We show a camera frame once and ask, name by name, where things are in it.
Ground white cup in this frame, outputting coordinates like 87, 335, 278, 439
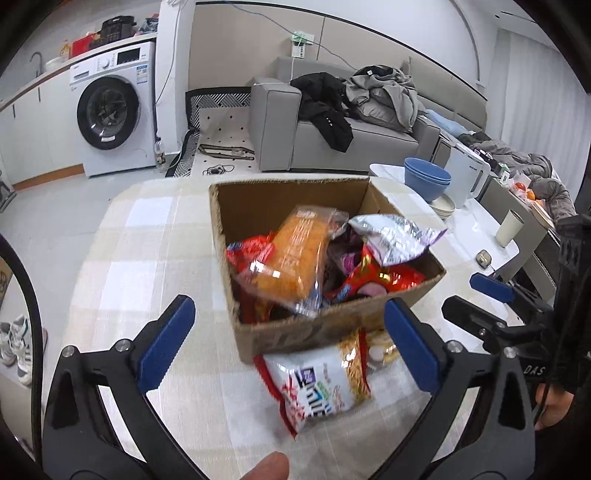
495, 210, 524, 248

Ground purple snack bag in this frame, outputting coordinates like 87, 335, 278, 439
349, 214, 447, 267

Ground white electric kettle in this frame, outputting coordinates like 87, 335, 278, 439
445, 143, 491, 208

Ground grey jacket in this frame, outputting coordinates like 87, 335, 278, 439
344, 65, 424, 133

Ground white noodle snack bag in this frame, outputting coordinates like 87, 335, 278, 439
253, 329, 372, 437

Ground person's left hand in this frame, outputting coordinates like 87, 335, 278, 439
240, 451, 290, 480

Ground cracker sandwich pack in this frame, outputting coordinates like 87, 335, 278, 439
366, 330, 399, 371

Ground beige shallow dish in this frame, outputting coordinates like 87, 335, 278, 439
430, 194, 456, 219

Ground grey sofa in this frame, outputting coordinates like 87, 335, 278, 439
249, 55, 487, 173

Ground black white patterned rug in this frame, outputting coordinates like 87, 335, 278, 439
165, 86, 256, 177

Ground black jacket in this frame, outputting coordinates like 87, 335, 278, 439
290, 72, 353, 153

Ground black rice cooker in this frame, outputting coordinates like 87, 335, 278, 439
99, 15, 136, 45

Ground white washing machine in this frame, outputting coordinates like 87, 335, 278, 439
69, 40, 156, 177

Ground brown cardboard box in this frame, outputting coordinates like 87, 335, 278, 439
208, 177, 444, 364

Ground red Oreo cookie pack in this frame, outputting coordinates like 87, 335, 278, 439
325, 245, 426, 304

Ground small silver clock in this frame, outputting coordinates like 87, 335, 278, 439
475, 250, 492, 270

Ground red chip bag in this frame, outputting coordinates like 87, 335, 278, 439
225, 232, 274, 324

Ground blue bowl stack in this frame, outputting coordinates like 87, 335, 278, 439
404, 157, 452, 203

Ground white sneakers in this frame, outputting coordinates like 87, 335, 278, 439
1, 315, 33, 387

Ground orange cracker pack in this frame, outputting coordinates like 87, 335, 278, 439
235, 205, 349, 318

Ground person's right hand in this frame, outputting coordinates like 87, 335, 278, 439
535, 384, 574, 431

